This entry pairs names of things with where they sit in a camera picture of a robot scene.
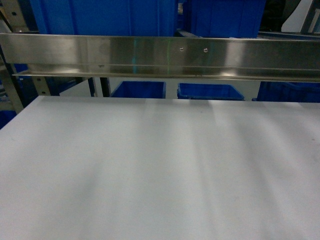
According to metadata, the blue floor bin left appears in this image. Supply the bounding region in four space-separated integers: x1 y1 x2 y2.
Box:
111 81 166 99

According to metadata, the blue floor bin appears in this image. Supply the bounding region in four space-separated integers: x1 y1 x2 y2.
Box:
177 83 245 101
111 81 166 99
252 81 320 103

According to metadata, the blue floor bin middle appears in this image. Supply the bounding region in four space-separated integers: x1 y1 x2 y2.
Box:
177 83 245 101

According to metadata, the large blue bin left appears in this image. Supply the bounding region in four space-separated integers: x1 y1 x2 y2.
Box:
30 0 178 37

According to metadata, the blue floor bin right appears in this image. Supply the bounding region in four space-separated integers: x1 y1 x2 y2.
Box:
252 81 320 103

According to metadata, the stainless steel rail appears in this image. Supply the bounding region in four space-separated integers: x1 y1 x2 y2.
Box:
0 33 320 83

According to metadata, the blue bin centre behind rail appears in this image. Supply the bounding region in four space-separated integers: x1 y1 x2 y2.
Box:
189 0 266 38

